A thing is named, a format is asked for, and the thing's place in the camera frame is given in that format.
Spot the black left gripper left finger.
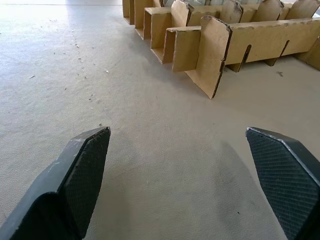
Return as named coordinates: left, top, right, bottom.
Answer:
left=0, top=126, right=111, bottom=240

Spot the cardboard divider grid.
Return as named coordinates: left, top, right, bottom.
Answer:
left=121, top=0, right=320, bottom=100

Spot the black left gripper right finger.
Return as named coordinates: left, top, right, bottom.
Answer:
left=245, top=126, right=320, bottom=240

